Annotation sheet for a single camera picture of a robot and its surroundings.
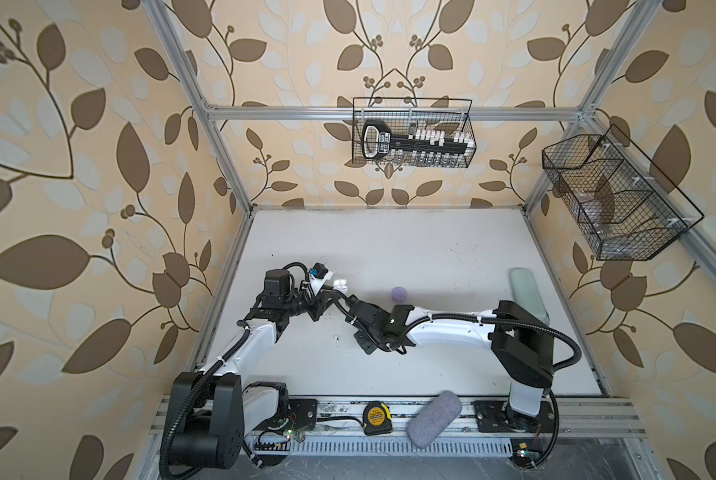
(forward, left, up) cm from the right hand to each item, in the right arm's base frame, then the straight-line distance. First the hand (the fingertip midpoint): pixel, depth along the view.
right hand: (365, 335), depth 85 cm
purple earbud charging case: (+15, -11, -2) cm, 19 cm away
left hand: (+10, +7, +9) cm, 15 cm away
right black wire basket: (+18, -66, +31) cm, 75 cm away
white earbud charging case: (+11, +7, +10) cm, 16 cm away
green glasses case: (+12, -52, -1) cm, 54 cm away
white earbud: (+1, +8, -2) cm, 9 cm away
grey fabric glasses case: (-21, -16, 0) cm, 27 cm away
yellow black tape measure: (-21, -3, 0) cm, 21 cm away
